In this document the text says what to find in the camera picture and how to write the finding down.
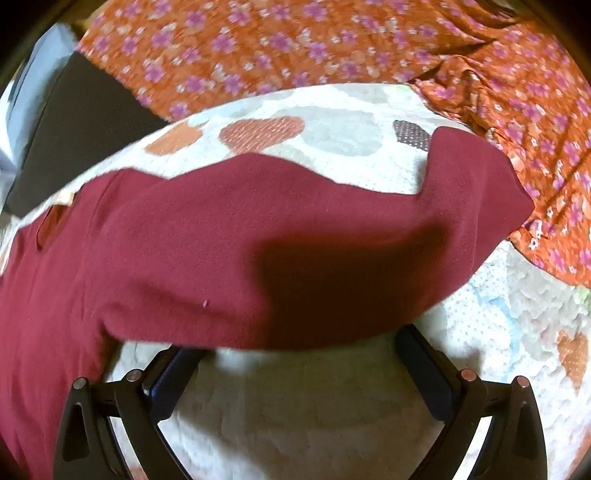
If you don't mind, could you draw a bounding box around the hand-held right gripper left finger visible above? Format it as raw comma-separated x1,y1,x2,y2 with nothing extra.
53,346,208,480

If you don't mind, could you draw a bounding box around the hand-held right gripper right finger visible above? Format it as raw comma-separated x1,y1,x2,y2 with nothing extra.
394,323,548,480

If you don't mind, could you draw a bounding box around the white heart print blanket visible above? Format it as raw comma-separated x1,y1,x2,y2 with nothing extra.
0,83,591,480

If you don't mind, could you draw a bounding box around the grey folded cloth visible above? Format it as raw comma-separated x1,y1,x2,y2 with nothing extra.
0,23,81,171

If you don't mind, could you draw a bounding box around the maroon shirt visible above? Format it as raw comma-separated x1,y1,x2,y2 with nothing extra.
0,127,536,480

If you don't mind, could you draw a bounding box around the orange floral blanket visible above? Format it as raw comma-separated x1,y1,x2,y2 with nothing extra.
76,0,591,284

